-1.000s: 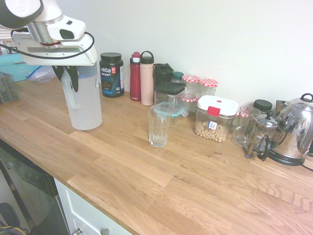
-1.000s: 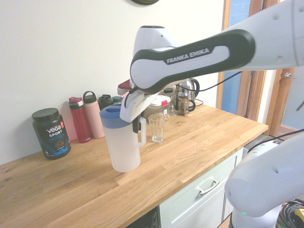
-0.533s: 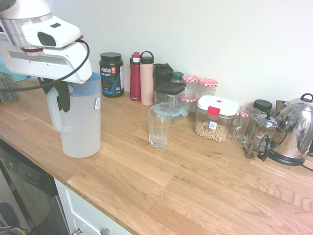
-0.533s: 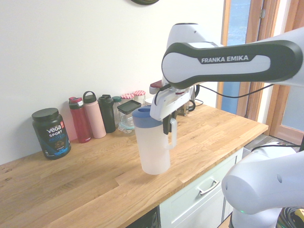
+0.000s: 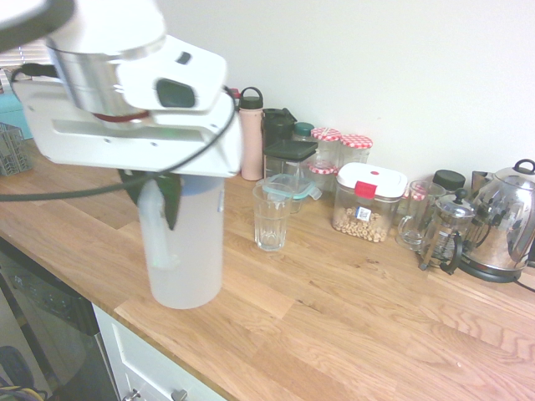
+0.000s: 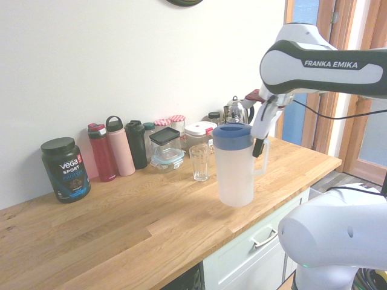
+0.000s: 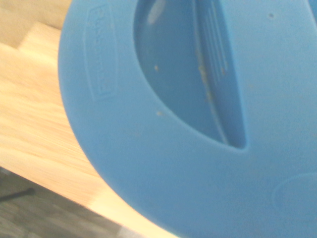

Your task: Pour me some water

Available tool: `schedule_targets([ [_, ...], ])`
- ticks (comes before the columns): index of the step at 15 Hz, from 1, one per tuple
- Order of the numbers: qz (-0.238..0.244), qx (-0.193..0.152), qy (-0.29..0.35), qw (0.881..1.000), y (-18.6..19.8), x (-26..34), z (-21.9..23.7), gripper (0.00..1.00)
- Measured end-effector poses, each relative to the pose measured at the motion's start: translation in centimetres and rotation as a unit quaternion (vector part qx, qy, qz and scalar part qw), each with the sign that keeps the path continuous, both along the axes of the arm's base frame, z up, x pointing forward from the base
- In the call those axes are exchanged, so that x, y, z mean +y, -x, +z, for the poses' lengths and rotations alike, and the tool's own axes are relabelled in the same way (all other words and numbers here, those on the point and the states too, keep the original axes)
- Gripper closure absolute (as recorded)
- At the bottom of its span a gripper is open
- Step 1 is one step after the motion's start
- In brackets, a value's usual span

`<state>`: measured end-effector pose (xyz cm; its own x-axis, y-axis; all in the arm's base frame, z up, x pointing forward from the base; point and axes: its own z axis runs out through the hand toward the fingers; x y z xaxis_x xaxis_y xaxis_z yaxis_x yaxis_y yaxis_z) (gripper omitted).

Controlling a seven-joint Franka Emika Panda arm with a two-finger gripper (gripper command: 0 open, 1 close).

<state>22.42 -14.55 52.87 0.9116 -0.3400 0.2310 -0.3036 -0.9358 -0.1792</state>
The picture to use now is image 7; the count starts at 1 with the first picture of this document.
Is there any translucent pitcher with blue lid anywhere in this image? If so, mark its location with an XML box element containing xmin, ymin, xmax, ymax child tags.
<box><xmin>57</xmin><ymin>0</ymin><xmax>317</xmax><ymax>238</ymax></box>

